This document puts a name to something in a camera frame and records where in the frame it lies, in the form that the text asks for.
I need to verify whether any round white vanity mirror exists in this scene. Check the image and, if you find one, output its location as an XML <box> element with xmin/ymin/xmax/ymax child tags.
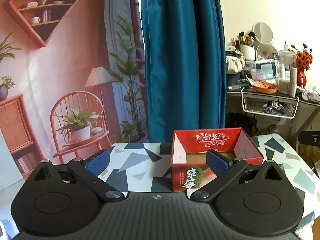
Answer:
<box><xmin>251</xmin><ymin>22</ymin><xmax>279</xmax><ymax>62</ymax></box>

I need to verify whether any teal curtain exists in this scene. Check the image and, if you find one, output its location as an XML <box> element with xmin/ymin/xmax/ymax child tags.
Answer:
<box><xmin>140</xmin><ymin>0</ymin><xmax>227</xmax><ymax>143</ymax></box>

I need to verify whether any red vase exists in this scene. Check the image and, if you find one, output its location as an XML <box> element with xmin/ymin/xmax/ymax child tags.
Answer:
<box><xmin>297</xmin><ymin>70</ymin><xmax>307</xmax><ymax>87</ymax></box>

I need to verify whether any blue patterned cloth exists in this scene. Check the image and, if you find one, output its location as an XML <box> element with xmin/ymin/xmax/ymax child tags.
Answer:
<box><xmin>262</xmin><ymin>101</ymin><xmax>285</xmax><ymax>115</ymax></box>

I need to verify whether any printed room backdrop cloth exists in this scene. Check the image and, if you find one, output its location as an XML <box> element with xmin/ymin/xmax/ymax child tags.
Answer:
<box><xmin>0</xmin><ymin>0</ymin><xmax>150</xmax><ymax>188</ymax></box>

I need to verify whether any orange tray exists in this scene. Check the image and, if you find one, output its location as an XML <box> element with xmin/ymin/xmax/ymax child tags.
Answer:
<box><xmin>252</xmin><ymin>81</ymin><xmax>278</xmax><ymax>94</ymax></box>

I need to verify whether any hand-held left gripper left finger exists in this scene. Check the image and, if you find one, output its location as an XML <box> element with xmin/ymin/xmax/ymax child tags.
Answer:
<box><xmin>32</xmin><ymin>148</ymin><xmax>125</xmax><ymax>204</ymax></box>

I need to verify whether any cotton swab container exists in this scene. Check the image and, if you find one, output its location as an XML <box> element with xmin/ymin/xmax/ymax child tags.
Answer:
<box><xmin>279</xmin><ymin>79</ymin><xmax>290</xmax><ymax>93</ymax></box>

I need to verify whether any clear plastic canister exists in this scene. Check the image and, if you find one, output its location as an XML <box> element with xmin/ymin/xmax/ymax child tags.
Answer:
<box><xmin>279</xmin><ymin>50</ymin><xmax>297</xmax><ymax>79</ymax></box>

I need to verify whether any geometric patterned tablecloth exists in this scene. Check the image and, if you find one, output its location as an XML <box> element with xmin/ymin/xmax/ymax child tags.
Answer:
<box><xmin>97</xmin><ymin>133</ymin><xmax>320</xmax><ymax>240</ymax></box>

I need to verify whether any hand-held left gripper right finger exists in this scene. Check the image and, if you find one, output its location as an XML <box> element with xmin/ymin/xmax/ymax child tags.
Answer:
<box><xmin>191</xmin><ymin>149</ymin><xmax>283</xmax><ymax>204</ymax></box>

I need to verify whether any blue and white box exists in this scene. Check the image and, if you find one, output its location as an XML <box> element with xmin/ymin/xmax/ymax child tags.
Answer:
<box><xmin>254</xmin><ymin>61</ymin><xmax>277</xmax><ymax>78</ymax></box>

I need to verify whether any red strawberry cardboard box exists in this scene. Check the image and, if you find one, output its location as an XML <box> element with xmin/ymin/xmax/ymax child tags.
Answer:
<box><xmin>171</xmin><ymin>127</ymin><xmax>264</xmax><ymax>192</ymax></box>

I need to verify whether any tall white bottle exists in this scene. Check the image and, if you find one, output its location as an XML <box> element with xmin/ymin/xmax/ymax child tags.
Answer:
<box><xmin>289</xmin><ymin>67</ymin><xmax>298</xmax><ymax>97</ymax></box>

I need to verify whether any white brush holder cup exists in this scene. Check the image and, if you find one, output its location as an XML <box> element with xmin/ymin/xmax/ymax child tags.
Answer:
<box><xmin>239</xmin><ymin>44</ymin><xmax>255</xmax><ymax>60</ymax></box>

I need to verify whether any orange flower bouquet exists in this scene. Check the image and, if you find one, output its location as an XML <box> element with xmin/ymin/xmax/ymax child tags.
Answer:
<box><xmin>291</xmin><ymin>43</ymin><xmax>313</xmax><ymax>72</ymax></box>

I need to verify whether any black panel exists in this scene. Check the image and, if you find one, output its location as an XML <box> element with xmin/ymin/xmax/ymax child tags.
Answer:
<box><xmin>299</xmin><ymin>131</ymin><xmax>320</xmax><ymax>145</ymax></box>

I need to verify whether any clear round plastic tub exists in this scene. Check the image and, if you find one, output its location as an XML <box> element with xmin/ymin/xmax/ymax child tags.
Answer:
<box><xmin>251</xmin><ymin>69</ymin><xmax>265</xmax><ymax>80</ymax></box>

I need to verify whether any grey dressing table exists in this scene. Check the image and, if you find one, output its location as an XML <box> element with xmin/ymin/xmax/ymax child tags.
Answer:
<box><xmin>226</xmin><ymin>87</ymin><xmax>320</xmax><ymax>145</ymax></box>

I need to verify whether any beige cloth bag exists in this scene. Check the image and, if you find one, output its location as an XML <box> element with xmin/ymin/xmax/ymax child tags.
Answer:
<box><xmin>226</xmin><ymin>55</ymin><xmax>247</xmax><ymax>74</ymax></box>

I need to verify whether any white wire basket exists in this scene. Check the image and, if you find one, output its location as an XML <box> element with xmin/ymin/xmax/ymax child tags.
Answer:
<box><xmin>241</xmin><ymin>87</ymin><xmax>300</xmax><ymax>119</ymax></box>

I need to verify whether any bunch of makeup brushes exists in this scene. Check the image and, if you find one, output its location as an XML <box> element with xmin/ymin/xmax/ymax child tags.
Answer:
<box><xmin>237</xmin><ymin>31</ymin><xmax>257</xmax><ymax>47</ymax></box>

